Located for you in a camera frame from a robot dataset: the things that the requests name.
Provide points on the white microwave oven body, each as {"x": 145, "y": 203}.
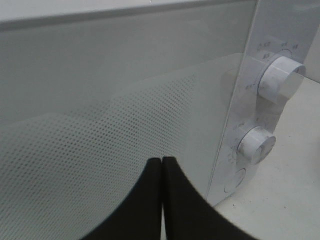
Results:
{"x": 280, "y": 28}

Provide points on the white microwave door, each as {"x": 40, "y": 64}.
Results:
{"x": 86, "y": 99}

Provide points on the upper white power knob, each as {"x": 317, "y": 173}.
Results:
{"x": 281, "y": 80}

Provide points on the round white door-release button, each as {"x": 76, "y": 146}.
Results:
{"x": 236, "y": 181}

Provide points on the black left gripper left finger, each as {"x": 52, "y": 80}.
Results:
{"x": 139, "y": 216}

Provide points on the white timer knob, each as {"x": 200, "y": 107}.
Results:
{"x": 256, "y": 145}

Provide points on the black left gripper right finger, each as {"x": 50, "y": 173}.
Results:
{"x": 187, "y": 214}

